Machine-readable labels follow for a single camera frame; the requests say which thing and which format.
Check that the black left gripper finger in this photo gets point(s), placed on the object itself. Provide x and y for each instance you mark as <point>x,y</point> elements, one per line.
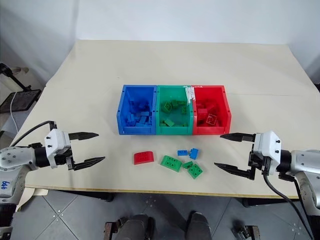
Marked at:
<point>82,136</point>
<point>87,162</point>

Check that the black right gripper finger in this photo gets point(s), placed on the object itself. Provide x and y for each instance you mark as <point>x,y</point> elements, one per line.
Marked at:
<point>235,170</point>
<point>240,138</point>

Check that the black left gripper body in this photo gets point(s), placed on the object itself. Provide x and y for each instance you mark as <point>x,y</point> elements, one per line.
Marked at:
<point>67,157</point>

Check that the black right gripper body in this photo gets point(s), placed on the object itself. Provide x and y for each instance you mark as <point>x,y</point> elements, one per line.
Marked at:
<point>258,161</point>

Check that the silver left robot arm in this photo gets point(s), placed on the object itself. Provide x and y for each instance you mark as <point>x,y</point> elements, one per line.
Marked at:
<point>15,157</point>

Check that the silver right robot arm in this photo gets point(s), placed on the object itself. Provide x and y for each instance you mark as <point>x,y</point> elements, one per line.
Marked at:
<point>302,162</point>

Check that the red plastic bin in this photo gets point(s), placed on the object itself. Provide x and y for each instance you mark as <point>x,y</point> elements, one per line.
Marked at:
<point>208,130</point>

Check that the red brick with white print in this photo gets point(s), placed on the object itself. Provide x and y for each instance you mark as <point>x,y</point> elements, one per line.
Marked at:
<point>211,119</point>

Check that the black table foot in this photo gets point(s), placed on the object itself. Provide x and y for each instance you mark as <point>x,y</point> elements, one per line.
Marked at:
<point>107,197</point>
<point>249,202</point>

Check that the green square toy brick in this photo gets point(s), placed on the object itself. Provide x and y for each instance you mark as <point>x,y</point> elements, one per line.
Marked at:
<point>195,171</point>

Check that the blue square toy brick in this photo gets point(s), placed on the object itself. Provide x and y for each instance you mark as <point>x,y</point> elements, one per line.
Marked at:
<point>194,153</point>

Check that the small green toy brick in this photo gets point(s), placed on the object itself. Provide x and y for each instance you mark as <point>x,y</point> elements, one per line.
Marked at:
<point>187,164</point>

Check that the blue plastic bin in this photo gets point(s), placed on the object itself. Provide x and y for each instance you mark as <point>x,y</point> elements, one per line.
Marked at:
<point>137,130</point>

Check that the small flat blue toy brick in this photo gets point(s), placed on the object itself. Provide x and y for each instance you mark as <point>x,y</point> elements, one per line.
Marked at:
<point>182,152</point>

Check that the red curved toy brick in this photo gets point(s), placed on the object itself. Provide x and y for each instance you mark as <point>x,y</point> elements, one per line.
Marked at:
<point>143,158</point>

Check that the large green sloped toy brick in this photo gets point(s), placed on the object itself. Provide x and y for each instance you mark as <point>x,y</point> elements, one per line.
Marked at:
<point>170,163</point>

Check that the dark rounded shape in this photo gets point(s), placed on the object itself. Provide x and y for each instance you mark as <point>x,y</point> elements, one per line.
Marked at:
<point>200,226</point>
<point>136,227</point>

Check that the white torn tape strip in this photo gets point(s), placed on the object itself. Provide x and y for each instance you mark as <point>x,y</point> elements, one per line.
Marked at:
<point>190,95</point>

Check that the green plastic bin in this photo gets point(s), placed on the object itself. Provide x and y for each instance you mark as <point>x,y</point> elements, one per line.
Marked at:
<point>172,130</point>

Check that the black metal stand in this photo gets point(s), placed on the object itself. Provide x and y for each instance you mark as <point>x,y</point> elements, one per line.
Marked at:
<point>15,78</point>

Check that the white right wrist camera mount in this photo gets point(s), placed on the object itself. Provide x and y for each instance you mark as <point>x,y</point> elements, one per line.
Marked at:
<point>268,145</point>

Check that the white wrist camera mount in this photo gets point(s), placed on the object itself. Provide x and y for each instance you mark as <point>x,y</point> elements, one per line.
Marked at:
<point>56,141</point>
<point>268,145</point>

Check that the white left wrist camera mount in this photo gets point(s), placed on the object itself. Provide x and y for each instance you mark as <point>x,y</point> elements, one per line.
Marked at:
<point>56,141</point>

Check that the rusty brown metal bracket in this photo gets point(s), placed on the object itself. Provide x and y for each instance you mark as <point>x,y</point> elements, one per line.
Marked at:
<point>108,231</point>
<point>252,232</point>

